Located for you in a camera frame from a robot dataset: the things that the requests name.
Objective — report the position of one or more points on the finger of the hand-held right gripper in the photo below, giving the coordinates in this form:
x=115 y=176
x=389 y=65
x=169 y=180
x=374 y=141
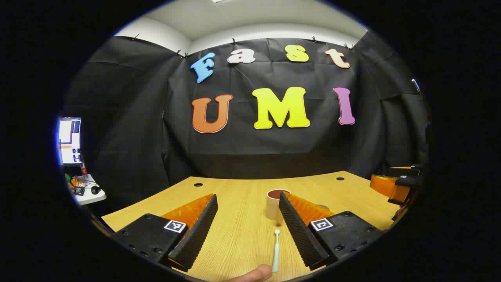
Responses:
x=411 y=171
x=407 y=181

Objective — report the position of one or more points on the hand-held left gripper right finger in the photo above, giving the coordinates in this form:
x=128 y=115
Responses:
x=297 y=231

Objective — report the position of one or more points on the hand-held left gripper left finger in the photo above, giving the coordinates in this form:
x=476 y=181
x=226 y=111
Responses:
x=197 y=231

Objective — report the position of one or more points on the pale green toothbrush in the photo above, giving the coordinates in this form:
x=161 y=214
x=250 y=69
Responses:
x=276 y=250

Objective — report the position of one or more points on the beige cup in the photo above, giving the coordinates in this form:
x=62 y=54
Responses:
x=272 y=206

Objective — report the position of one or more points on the brown round coaster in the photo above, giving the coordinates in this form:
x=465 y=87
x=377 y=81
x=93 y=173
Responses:
x=324 y=206

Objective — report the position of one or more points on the wooden desktop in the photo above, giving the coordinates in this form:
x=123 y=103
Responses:
x=242 y=203

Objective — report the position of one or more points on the black backdrop cloth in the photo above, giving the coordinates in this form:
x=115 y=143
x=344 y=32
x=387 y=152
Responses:
x=250 y=149

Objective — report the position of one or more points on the black computer mouse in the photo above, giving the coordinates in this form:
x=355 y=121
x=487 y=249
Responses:
x=95 y=190

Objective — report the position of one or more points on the white side table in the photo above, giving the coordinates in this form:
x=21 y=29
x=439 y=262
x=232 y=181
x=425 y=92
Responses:
x=92 y=197

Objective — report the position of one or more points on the red bottle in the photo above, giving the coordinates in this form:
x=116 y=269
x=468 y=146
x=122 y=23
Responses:
x=83 y=167

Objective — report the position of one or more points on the computer monitor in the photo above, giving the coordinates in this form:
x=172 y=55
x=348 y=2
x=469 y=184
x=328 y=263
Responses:
x=70 y=141

